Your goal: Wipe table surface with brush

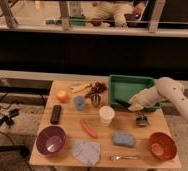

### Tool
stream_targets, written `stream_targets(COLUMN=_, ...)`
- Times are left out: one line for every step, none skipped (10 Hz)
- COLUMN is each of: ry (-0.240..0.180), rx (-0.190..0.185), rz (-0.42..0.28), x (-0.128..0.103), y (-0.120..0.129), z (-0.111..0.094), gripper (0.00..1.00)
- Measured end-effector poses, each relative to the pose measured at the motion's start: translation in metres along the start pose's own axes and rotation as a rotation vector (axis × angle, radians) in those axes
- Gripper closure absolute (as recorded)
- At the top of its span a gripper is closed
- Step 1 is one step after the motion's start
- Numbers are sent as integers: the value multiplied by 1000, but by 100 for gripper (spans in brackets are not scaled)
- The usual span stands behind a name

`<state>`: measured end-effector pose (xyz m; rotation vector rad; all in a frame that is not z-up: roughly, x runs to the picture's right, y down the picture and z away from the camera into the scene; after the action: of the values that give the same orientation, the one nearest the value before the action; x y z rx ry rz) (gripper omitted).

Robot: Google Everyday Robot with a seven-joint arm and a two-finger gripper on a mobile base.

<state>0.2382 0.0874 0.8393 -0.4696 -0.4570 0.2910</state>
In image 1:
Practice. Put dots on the white paper cup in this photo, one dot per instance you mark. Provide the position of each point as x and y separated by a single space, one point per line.
106 114

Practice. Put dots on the black brush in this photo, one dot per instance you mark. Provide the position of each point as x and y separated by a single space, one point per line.
123 103

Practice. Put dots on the grey-blue cloth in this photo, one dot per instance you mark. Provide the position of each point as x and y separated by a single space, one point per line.
87 152

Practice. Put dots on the black binder clip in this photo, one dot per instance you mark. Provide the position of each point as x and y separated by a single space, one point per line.
142 120

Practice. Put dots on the purple bowl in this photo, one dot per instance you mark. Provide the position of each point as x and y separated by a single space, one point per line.
51 140

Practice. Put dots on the red-orange bowl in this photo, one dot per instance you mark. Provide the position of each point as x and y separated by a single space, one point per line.
162 146

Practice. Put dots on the brown dried food pile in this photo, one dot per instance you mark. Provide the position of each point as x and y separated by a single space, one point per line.
98 87

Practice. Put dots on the small blue cup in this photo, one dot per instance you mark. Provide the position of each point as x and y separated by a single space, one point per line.
79 102

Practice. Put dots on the metal whisk tool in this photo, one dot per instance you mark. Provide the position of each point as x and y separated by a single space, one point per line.
95 99

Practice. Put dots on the green plastic tray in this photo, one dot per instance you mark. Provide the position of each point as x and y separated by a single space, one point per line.
123 87

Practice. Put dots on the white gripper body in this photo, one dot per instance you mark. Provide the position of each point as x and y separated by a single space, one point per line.
140 101

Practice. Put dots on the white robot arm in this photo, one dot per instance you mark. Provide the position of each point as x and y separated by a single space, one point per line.
165 88

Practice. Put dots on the orange carrot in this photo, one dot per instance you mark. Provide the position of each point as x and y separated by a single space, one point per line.
88 129

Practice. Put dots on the person in white sweater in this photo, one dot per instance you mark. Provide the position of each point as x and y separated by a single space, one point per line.
116 10

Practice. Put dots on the black remote control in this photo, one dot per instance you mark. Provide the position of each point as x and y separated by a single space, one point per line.
55 114

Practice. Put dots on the blue sponge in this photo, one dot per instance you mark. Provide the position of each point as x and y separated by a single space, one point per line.
123 139

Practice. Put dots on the silver fork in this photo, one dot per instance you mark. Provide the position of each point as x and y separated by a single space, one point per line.
118 157

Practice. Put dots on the orange fruit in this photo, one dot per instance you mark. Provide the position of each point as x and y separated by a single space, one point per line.
62 96

